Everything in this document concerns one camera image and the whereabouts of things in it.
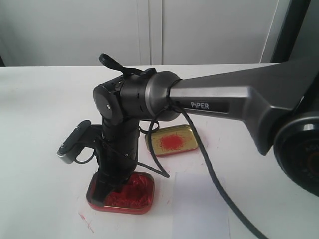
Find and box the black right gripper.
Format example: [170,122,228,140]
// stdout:
[90,119,140,206]

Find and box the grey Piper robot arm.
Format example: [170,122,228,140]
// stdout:
[92,54,319,206]

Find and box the red ink pad tin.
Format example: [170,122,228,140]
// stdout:
[86,172,155,215]

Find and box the gold tin lid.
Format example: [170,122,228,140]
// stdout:
[151,124,198,157]

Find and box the white paper sheet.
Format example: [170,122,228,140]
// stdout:
[172,172,230,239]

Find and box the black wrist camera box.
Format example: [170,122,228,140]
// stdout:
[56,120,102,165]

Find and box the thin black camera cable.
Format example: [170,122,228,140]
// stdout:
[73,119,160,175]

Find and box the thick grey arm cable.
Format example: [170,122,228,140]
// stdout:
[147,107,272,239]

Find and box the dark monitor stand post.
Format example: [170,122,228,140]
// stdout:
[270,0,311,63]

